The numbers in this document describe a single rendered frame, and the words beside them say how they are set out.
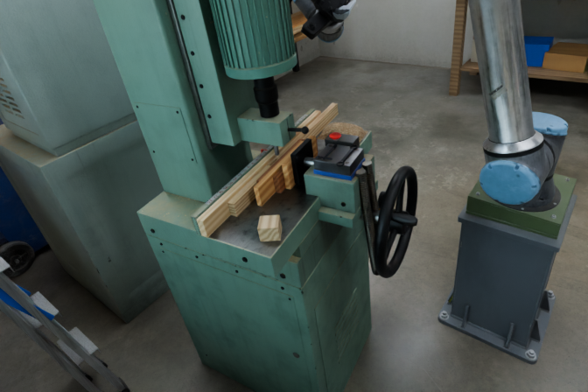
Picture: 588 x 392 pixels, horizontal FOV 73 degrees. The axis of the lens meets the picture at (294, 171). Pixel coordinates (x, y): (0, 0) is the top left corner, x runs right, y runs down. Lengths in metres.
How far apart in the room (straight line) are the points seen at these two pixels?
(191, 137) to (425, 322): 1.25
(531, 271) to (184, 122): 1.20
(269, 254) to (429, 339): 1.09
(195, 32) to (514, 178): 0.90
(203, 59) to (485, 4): 0.68
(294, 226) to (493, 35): 0.67
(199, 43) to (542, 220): 1.13
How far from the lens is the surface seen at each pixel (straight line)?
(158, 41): 1.05
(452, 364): 1.79
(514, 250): 1.54
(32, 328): 1.58
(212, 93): 1.05
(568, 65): 3.71
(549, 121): 1.42
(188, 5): 1.00
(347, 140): 1.02
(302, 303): 1.09
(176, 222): 1.22
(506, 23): 1.13
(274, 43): 0.92
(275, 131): 1.03
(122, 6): 1.11
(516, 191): 1.25
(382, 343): 1.81
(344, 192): 0.97
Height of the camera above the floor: 1.50
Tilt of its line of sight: 32 degrees down
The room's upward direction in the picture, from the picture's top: 9 degrees counter-clockwise
